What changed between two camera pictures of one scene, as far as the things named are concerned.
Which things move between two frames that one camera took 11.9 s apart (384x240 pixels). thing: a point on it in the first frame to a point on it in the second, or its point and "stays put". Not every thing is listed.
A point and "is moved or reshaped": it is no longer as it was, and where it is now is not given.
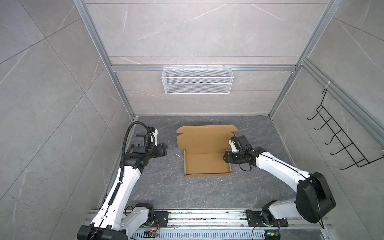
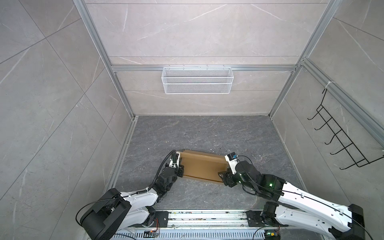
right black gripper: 228,157 to 227,176
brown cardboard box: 204,147 is moved or reshaped
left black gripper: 162,149 to 180,170
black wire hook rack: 359,159 stays put
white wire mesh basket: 197,80 stays put
